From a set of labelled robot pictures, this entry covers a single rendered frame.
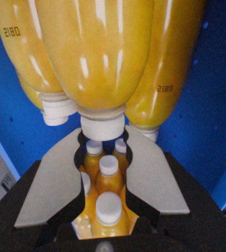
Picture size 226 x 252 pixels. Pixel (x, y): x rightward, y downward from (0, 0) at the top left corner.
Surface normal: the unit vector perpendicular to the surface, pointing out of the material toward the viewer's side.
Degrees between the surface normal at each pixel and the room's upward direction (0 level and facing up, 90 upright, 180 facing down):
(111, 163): 90
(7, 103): 84
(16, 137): 87
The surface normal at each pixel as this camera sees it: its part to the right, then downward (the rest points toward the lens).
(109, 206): -0.02, -0.86
